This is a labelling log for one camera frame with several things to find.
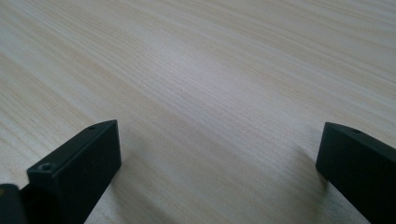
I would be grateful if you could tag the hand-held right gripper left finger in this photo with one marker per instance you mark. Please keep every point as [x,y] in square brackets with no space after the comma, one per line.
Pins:
[74,174]

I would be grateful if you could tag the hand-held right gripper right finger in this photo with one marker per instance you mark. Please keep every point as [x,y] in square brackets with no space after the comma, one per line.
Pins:
[361,168]

